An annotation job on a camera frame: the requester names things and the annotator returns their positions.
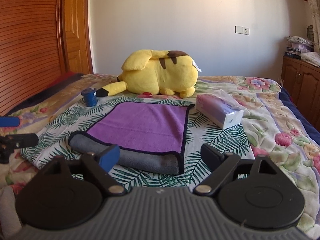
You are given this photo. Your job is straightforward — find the palm leaf print cloth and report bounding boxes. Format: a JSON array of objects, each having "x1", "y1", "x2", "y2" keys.
[{"x1": 21, "y1": 96, "x2": 253, "y2": 190}]

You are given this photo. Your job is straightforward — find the stack of folded linens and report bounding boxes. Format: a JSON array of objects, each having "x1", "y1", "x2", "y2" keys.
[{"x1": 284, "y1": 36, "x2": 314, "y2": 60}]

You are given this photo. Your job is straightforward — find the purple and grey towel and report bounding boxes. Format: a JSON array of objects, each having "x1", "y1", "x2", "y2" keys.
[{"x1": 68, "y1": 102, "x2": 194, "y2": 175}]

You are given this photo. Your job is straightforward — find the floral window curtain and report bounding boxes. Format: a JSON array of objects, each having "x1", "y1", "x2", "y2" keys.
[{"x1": 308, "y1": 0, "x2": 319, "y2": 53}]

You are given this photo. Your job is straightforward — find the white wall switch socket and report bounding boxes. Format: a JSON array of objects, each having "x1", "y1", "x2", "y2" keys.
[{"x1": 235, "y1": 26, "x2": 250, "y2": 35}]

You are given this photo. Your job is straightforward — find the wooden side cabinet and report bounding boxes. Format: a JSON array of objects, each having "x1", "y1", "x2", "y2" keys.
[{"x1": 281, "y1": 56, "x2": 319, "y2": 130}]

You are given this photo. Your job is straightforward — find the pink tissue pack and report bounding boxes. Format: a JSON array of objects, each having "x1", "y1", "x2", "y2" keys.
[{"x1": 196, "y1": 89, "x2": 246, "y2": 129}]

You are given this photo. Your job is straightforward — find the yellow Pikachu plush toy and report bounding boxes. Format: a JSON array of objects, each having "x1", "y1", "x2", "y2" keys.
[{"x1": 96, "y1": 49, "x2": 202, "y2": 98}]

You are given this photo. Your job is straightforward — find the green woven fan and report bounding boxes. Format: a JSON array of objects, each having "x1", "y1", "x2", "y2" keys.
[{"x1": 306, "y1": 25, "x2": 315, "y2": 42}]

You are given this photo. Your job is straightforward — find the white folded cloth on cabinet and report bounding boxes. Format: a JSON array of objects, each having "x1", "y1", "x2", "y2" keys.
[{"x1": 300, "y1": 52, "x2": 320, "y2": 67}]

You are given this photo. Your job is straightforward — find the blue cylindrical container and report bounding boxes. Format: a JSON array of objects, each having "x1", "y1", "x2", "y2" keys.
[{"x1": 81, "y1": 88, "x2": 97, "y2": 107}]

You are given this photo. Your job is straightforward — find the wooden door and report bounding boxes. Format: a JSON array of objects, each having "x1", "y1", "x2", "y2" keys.
[{"x1": 62, "y1": 0, "x2": 93, "y2": 74}]

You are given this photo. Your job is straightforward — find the wooden slatted headboard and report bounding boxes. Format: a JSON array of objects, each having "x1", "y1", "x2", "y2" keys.
[{"x1": 1, "y1": 0, "x2": 66, "y2": 115}]

